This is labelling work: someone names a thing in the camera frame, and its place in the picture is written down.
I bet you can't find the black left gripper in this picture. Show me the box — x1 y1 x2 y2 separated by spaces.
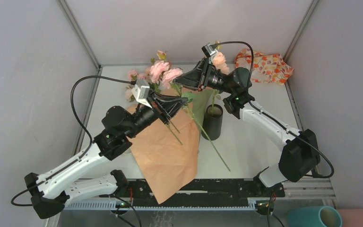
124 89 188 140

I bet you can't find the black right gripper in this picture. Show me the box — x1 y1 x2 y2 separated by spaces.
172 58 234 96

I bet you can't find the pink rose stem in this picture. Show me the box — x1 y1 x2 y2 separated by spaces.
150 50 232 172

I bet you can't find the peach rose stem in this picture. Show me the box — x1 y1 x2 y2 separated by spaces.
209 45 230 116

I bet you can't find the orange wrapping paper sheet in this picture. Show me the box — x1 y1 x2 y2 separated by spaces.
126 87 201 205

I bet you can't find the pink flower bouquet green wrap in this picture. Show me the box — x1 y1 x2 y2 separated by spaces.
129 78 188 143

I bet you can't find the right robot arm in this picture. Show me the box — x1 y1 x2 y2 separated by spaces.
173 58 320 197

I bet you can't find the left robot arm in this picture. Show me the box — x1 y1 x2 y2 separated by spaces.
25 91 189 219

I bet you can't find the black conical vase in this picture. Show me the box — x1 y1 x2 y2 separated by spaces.
201 104 223 140

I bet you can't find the orange floral cloth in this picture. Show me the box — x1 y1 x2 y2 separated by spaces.
234 48 294 85

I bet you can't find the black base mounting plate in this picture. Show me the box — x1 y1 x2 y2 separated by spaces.
111 178 285 208

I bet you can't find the teal cup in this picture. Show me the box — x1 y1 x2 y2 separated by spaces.
287 206 343 227

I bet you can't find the pink cup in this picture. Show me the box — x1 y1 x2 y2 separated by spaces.
337 209 363 227

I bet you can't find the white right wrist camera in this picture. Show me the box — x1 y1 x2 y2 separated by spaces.
201 43 219 59

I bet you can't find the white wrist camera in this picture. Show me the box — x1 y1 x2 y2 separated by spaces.
201 43 219 59
131 79 152 108

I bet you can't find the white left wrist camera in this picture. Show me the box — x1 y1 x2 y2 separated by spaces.
131 79 152 108

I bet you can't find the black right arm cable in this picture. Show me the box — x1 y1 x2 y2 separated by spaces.
214 41 335 179

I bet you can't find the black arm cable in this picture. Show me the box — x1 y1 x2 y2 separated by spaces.
11 75 137 208
214 41 335 179

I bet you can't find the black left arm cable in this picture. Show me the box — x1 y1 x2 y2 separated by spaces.
11 75 137 208

